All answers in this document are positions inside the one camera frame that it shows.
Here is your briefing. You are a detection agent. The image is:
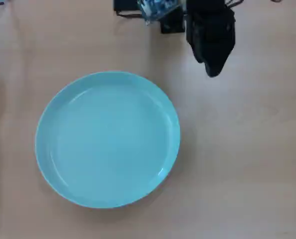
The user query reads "translucent blue-black gripper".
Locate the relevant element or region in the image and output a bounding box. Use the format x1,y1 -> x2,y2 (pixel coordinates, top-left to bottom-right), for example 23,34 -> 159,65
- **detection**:
185,0 -> 236,78

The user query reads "light blue round plate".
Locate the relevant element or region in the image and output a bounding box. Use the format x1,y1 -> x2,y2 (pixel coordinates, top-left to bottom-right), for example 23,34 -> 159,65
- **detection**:
35,71 -> 181,209

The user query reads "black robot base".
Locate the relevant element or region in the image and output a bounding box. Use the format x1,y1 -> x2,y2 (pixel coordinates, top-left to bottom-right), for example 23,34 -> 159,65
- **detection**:
113,0 -> 187,34

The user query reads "black looped base cable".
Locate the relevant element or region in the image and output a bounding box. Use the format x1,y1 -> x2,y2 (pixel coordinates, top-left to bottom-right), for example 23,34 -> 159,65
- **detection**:
115,8 -> 144,18

